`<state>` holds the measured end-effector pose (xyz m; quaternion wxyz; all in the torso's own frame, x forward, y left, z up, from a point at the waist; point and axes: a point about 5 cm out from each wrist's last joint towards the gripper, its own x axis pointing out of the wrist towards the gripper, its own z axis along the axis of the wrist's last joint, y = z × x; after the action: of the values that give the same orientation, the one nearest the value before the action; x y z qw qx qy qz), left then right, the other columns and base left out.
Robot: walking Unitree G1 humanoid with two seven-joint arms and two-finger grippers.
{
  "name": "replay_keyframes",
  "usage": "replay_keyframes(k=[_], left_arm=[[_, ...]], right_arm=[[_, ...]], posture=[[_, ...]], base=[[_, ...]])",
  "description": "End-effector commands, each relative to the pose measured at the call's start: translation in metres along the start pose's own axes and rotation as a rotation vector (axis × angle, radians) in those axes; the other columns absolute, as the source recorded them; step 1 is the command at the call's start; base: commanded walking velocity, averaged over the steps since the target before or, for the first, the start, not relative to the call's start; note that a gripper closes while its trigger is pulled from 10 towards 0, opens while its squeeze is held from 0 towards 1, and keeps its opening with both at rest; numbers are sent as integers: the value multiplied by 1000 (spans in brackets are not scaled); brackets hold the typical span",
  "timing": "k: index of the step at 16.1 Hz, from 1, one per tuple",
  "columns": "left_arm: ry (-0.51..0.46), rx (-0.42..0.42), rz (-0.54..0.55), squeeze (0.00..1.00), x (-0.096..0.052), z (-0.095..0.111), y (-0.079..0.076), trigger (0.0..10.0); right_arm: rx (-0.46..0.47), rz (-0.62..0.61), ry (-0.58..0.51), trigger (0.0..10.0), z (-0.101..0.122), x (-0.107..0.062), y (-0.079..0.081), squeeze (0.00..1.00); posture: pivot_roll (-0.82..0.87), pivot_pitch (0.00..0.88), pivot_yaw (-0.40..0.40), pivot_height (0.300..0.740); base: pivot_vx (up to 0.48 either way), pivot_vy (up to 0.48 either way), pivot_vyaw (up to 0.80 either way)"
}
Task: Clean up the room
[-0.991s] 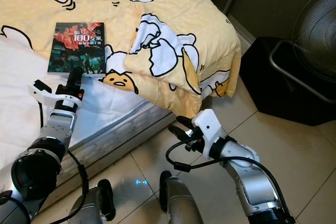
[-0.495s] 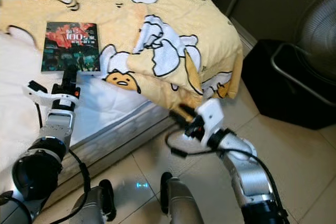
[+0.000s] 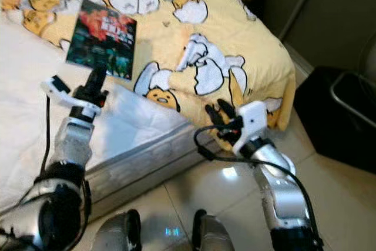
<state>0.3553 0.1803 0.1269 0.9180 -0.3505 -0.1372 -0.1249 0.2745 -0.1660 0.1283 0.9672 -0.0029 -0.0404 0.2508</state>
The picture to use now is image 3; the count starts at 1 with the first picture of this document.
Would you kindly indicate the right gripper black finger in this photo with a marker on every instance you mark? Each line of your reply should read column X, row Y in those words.
column 228, row 110
column 215, row 117

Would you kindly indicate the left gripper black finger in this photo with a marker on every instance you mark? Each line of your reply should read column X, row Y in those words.
column 97, row 77

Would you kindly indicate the dark red-green cover book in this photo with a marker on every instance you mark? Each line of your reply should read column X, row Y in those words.
column 100, row 39

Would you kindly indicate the yellow egg-cartoon blanket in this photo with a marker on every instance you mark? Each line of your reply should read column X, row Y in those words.
column 170, row 39

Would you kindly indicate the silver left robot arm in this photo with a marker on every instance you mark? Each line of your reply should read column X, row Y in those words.
column 73, row 142

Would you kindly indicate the white quilted mattress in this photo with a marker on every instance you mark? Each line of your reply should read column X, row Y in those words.
column 29, row 121

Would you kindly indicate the black storage box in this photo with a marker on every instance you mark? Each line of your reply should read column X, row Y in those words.
column 317, row 121

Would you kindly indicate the silver robot right leg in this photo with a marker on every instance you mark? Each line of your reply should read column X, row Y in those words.
column 214, row 236

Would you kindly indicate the dark wardrobe sliding door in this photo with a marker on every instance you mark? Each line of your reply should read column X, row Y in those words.
column 341, row 16

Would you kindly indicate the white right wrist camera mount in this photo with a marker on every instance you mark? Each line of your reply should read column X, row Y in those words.
column 249, row 121

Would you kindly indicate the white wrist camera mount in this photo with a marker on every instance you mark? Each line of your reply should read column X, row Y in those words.
column 53, row 86
column 249, row 121

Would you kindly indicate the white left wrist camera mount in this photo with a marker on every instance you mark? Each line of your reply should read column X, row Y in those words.
column 53, row 86

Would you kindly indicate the chrome tube frame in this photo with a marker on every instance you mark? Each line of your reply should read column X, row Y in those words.
column 336, row 89

